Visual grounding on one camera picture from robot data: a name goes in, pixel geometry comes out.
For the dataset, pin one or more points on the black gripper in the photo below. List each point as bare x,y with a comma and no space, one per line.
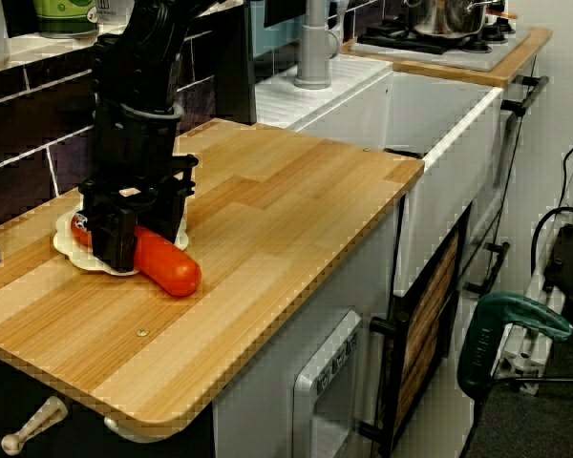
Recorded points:
133,152

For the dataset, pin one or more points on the red toy sausage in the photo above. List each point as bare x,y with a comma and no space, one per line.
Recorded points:
172,272

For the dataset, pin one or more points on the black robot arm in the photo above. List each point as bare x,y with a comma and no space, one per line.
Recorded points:
148,57

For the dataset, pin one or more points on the cream scalloped plate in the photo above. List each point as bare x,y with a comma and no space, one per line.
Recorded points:
71,253

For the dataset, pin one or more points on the white kitchen cabinet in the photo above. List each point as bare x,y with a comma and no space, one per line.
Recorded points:
267,362

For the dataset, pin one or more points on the small white lidded container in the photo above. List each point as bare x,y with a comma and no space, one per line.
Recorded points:
114,12

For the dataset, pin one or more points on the green vegetable can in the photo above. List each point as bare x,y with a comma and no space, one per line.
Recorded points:
64,19

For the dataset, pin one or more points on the grey dishwasher panel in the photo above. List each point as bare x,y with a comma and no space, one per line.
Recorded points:
305,381

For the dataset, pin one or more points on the grey toy faucet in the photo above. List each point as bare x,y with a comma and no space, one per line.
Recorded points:
312,57

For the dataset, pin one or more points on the wood slat cabinet door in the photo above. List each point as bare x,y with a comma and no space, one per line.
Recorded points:
430,315

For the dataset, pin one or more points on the white toy sink unit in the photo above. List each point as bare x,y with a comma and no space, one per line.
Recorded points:
449,214

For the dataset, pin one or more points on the green power drill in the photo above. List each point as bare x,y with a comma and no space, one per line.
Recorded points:
477,348

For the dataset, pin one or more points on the steel cooking pot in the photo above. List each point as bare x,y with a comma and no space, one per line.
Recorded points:
444,19

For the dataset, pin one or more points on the grey toy stove top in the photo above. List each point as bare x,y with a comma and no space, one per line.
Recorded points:
501,50

